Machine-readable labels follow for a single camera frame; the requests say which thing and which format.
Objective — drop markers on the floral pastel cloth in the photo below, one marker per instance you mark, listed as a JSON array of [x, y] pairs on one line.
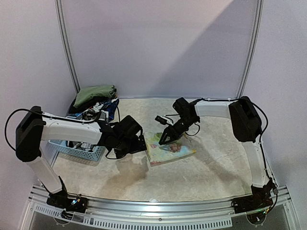
[[160, 154]]

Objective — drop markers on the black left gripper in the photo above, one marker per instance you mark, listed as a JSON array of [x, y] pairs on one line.
[[136, 148]]

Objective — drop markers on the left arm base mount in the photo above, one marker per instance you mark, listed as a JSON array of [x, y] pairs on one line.
[[62, 200]]

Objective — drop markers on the black white checkered shirt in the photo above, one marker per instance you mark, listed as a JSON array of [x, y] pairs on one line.
[[86, 115]]

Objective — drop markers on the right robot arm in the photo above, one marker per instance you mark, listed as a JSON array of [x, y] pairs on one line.
[[246, 125]]

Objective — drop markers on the aluminium frame post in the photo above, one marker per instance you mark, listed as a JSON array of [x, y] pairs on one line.
[[66, 45], [252, 47]]

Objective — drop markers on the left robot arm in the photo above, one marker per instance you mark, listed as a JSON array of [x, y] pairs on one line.
[[124, 137]]

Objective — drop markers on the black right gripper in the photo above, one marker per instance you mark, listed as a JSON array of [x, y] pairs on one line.
[[176, 127]]

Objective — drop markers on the light blue plastic basket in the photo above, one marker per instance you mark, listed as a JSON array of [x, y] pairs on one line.
[[79, 151]]

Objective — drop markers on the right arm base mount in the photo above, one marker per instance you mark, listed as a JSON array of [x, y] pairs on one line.
[[261, 197]]

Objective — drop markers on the aluminium front rail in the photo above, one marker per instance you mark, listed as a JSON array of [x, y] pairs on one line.
[[106, 214]]

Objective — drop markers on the left aluminium frame post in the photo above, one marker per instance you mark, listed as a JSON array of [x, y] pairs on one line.
[[66, 45]]

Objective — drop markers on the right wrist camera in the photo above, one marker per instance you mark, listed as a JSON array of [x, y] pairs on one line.
[[164, 120]]

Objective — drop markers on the blue patterned garment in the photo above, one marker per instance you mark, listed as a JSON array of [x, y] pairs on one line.
[[109, 106]]

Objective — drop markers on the right aluminium frame post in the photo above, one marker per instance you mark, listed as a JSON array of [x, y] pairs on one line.
[[252, 47]]

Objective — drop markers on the green folded garment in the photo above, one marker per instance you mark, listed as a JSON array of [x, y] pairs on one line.
[[87, 93]]

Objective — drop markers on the black folded garment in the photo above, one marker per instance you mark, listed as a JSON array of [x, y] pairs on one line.
[[73, 109]]

